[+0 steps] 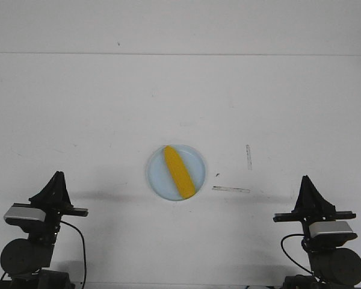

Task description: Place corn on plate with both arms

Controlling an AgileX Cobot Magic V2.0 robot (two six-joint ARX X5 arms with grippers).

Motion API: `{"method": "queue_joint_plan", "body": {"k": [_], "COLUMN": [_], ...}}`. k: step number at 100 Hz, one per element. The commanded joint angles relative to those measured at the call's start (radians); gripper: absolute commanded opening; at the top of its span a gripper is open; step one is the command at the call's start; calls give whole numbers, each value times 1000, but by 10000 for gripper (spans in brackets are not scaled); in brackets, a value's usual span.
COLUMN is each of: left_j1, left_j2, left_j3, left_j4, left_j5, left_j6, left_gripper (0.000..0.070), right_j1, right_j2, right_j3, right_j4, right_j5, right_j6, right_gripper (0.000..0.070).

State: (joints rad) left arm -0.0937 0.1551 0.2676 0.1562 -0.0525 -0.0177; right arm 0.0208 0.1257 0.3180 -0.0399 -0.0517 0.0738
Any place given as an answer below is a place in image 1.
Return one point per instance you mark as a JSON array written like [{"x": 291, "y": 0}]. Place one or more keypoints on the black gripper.
[
  {"x": 320, "y": 205},
  {"x": 49, "y": 199}
]

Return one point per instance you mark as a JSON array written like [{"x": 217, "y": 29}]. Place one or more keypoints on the light blue round plate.
[{"x": 160, "y": 180}]

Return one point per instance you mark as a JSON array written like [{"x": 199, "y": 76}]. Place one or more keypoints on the yellow corn cob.
[{"x": 179, "y": 173}]

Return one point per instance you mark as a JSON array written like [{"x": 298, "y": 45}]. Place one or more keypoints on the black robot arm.
[
  {"x": 330, "y": 267},
  {"x": 26, "y": 261}
]

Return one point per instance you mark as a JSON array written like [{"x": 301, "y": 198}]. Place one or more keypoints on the vertical tape strip on table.
[{"x": 249, "y": 159}]

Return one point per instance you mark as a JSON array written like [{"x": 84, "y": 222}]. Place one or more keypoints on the horizontal tape strip on table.
[{"x": 231, "y": 189}]

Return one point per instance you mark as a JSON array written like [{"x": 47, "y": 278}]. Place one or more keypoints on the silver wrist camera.
[
  {"x": 24, "y": 213},
  {"x": 331, "y": 227}
]

